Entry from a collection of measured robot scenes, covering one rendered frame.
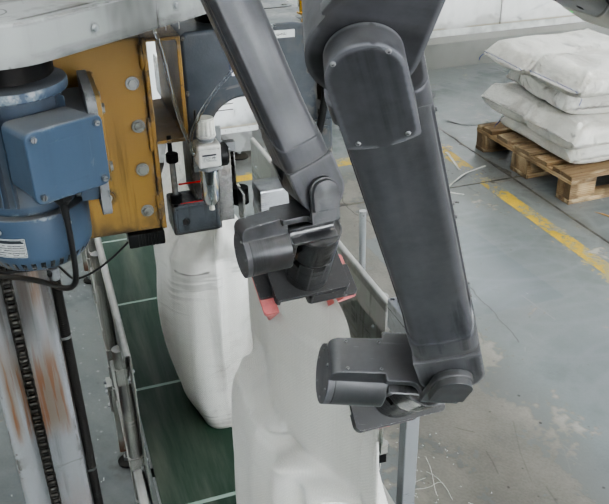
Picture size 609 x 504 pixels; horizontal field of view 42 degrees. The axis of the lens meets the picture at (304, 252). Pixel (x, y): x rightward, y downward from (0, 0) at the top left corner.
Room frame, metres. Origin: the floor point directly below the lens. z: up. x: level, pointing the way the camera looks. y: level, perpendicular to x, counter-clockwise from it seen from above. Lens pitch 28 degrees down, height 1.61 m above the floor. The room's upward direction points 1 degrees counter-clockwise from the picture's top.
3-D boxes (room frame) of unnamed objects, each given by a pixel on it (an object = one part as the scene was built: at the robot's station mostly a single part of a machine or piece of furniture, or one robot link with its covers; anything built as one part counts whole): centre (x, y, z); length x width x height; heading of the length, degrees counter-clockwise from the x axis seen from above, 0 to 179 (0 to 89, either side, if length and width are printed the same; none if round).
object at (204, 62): (1.38, 0.11, 1.21); 0.30 x 0.25 x 0.30; 18
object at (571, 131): (3.69, -1.46, 0.32); 0.66 x 0.43 x 0.15; 110
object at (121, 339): (1.72, 0.50, 0.53); 1.05 x 0.02 x 0.41; 18
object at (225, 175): (1.24, 0.13, 1.07); 0.03 x 0.01 x 0.13; 108
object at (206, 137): (1.17, 0.14, 1.14); 0.05 x 0.04 x 0.16; 108
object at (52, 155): (0.92, 0.30, 1.25); 0.10 x 0.08 x 0.12; 133
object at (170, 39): (1.29, 0.23, 1.26); 0.22 x 0.05 x 0.16; 18
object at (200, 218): (1.22, 0.18, 1.04); 0.08 x 0.06 x 0.05; 108
